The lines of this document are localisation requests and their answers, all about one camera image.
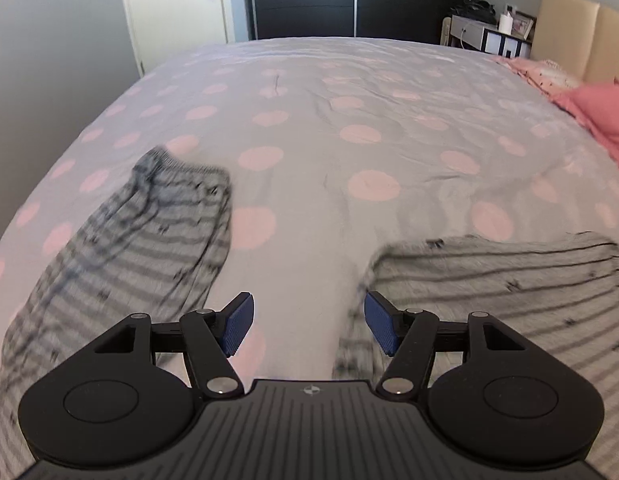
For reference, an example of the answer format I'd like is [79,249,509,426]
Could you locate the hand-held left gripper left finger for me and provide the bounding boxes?
[62,291,255,401]

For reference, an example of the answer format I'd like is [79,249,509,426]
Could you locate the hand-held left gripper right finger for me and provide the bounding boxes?
[364,290,560,401]

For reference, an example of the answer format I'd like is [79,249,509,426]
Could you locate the grey striped pants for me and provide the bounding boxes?
[0,146,236,480]

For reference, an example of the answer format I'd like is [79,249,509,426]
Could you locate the grey striped bow-print shirt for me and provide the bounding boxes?
[332,232,619,480]

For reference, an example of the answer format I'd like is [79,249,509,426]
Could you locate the pink patterned pillow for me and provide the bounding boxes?
[492,55,581,97]

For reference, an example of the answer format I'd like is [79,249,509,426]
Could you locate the white nightstand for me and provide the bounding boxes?
[442,14,533,59]

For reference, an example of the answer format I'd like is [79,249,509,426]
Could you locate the white door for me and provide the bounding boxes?
[116,0,236,78]

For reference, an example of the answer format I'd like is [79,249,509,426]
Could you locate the black bag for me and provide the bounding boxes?
[449,0,497,23]

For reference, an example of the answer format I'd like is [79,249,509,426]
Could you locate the beige padded headboard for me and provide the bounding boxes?
[532,0,619,92]

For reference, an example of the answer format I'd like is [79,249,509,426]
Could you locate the small photo frame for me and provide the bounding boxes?
[512,11,535,37]

